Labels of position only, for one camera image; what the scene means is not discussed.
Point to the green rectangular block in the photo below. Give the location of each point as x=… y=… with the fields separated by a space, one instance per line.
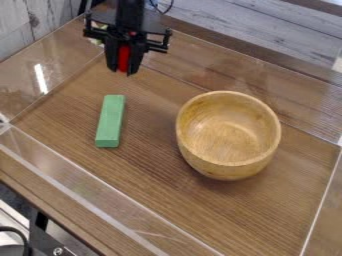
x=110 y=122

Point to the wooden bowl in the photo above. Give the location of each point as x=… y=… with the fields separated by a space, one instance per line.
x=229 y=134

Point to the clear acrylic tray wall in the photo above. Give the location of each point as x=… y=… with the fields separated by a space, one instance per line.
x=133 y=200

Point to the red plush strawberry toy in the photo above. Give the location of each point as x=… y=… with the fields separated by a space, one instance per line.
x=124 y=58

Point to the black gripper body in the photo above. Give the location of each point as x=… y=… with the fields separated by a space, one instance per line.
x=101 y=26

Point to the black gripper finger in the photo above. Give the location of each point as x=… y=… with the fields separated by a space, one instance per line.
x=111 y=53
x=136 y=57

